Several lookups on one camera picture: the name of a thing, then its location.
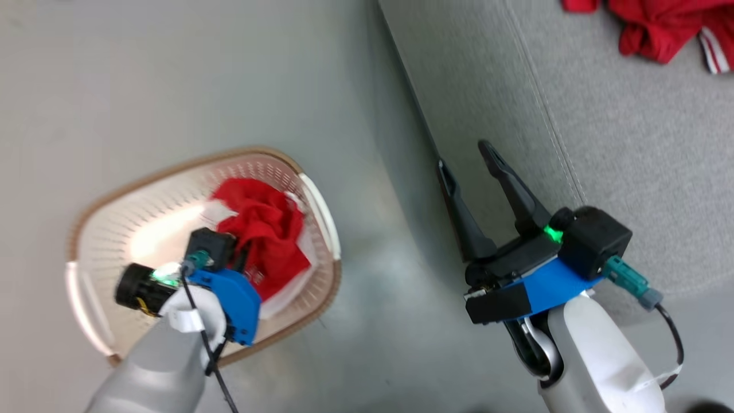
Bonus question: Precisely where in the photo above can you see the teal right camera connector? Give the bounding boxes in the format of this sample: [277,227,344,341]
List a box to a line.
[602,255,664,309]

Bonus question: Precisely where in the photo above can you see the grey fabric sofa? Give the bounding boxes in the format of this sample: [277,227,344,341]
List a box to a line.
[377,0,734,300]

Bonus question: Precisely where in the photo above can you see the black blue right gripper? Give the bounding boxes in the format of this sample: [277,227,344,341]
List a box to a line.
[438,140,604,326]

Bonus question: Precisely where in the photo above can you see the teal camera connector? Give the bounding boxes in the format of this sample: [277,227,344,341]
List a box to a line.
[182,249,214,277]
[602,255,664,309]

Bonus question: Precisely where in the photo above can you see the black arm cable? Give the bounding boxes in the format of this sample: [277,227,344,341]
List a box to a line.
[653,303,686,392]
[180,268,240,413]

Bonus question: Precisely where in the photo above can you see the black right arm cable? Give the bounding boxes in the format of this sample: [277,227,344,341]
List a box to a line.
[653,303,686,392]

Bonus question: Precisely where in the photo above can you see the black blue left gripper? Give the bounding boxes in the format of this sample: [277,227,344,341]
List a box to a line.
[114,244,263,346]

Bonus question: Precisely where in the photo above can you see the teal left camera connector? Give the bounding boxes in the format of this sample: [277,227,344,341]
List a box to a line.
[182,249,214,277]

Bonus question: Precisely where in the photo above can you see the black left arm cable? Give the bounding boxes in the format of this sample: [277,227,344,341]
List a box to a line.
[180,268,240,413]

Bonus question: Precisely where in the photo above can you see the white laundry basket brown rim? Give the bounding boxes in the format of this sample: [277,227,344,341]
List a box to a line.
[65,146,343,368]

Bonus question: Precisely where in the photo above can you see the red garment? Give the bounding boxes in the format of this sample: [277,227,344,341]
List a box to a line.
[561,0,734,75]

